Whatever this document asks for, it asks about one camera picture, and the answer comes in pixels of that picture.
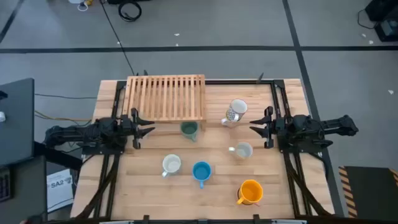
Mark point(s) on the black metal table frame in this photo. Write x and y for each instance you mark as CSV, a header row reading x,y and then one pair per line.
x,y
239,82

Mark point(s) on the plain yellow mug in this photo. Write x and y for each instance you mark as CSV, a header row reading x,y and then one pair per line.
x,y
249,190

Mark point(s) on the green mug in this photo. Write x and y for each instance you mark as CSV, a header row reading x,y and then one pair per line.
x,y
189,128

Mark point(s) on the black case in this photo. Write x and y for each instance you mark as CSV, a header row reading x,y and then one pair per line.
x,y
129,1

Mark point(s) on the white floor device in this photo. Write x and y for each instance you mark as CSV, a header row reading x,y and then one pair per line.
x,y
74,1

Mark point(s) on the black equipment box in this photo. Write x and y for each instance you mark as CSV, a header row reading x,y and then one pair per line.
x,y
387,29
381,9

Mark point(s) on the yellow plug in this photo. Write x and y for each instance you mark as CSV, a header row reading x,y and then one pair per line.
x,y
89,2

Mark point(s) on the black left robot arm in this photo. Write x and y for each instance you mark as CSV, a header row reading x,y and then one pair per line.
x,y
77,132

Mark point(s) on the white printed paper sheet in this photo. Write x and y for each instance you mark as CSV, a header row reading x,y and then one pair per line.
x,y
59,193

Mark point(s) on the slatted wooden rack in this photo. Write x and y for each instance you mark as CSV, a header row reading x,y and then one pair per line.
x,y
164,96

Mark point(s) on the grey desk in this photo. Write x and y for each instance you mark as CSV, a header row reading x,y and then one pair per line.
x,y
28,186

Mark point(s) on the grey diamond pattern mug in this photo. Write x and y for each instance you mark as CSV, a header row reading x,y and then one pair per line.
x,y
238,106

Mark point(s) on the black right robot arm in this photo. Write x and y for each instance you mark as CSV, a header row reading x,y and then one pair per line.
x,y
311,124

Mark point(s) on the small white object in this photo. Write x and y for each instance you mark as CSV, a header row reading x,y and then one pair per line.
x,y
2,116

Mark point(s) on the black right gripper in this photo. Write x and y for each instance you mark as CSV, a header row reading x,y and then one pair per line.
x,y
279,127

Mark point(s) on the yellow dotted mug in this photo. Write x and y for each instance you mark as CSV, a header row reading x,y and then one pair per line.
x,y
244,150

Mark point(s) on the black mat with hazard stripes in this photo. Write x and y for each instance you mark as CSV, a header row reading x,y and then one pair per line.
x,y
370,193

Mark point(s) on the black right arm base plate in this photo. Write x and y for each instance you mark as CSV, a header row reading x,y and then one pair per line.
x,y
298,149

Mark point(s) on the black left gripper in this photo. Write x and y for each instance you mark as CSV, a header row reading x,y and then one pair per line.
x,y
127,126

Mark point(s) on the white mug with blue pattern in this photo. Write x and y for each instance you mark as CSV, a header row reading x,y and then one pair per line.
x,y
171,163

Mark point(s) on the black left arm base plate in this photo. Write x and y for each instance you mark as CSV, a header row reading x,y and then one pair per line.
x,y
102,151

